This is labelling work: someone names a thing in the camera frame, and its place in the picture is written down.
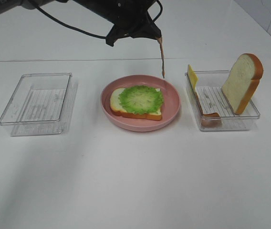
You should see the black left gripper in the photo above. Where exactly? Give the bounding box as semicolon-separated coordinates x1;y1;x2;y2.
105;0;162;46

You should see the bread slice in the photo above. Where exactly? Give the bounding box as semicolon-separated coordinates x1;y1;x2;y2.
110;88;162;121
221;53;263;115

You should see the pink round plate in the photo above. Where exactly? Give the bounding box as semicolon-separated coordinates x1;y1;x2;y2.
100;75;181;132

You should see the bacon strip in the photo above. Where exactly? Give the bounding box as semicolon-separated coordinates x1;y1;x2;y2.
195;92;222;128
157;37;165;79

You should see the clear plastic container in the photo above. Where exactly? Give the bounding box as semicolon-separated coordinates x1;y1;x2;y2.
185;70;261;131
0;73;77;136

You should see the yellow cheese slice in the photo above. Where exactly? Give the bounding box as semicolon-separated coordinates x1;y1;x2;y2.
187;64;198;91

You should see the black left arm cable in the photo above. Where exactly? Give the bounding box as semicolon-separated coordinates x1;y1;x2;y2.
28;0;163;40

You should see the clear left plastic container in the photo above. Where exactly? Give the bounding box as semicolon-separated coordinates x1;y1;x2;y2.
0;73;77;136

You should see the green lettuce leaf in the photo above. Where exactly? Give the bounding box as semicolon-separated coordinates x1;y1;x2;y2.
118;85;164;115

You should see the clear right plastic container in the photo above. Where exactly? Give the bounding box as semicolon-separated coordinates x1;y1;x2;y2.
185;70;261;131

